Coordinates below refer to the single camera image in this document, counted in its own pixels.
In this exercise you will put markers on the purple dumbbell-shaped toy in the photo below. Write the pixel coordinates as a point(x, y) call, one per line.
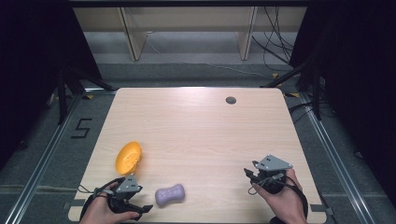
point(170, 195)

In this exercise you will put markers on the light wooden furniture leg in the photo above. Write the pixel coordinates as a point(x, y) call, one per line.
point(132, 34)
point(247, 32)

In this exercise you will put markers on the person's right hand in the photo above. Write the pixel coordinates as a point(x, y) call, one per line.
point(285, 202)

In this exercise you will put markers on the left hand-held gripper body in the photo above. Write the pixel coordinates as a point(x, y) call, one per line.
point(127, 186)

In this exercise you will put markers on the metal floor rail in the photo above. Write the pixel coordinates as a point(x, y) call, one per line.
point(40, 161)
point(334, 155)

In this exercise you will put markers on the grey round table grommet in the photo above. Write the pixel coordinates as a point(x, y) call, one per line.
point(230, 100)

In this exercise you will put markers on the black curtain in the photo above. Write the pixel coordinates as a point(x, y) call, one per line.
point(358, 87)
point(34, 68)

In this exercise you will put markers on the black metal stand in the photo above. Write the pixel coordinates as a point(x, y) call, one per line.
point(70, 87)
point(306, 81)

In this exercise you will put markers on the orange soap dish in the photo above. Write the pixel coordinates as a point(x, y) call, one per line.
point(128, 157)

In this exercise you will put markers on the person's left hand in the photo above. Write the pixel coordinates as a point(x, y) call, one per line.
point(104, 210)

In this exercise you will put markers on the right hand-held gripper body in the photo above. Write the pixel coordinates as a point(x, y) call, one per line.
point(271, 171)

